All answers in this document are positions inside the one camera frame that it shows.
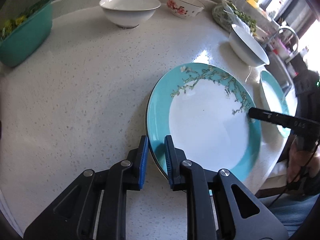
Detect chrome sink faucet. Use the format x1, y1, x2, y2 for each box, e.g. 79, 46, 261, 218
271, 25, 299, 53

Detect teal floral plate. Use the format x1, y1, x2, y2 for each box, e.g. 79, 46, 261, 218
146, 63, 261, 181
259, 70, 292, 138

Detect plastic bag of greens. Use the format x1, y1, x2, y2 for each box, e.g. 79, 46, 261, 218
212, 0, 257, 35

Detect white bowl blue rim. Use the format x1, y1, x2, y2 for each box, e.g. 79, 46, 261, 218
228, 24, 270, 67

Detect person's right hand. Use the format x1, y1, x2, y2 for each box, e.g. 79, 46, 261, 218
285, 135, 319, 196

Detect white bowl red flowers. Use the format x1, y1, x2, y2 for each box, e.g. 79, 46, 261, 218
167, 0, 205, 18

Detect teal basin with greens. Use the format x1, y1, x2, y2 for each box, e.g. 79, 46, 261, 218
1, 0, 53, 67

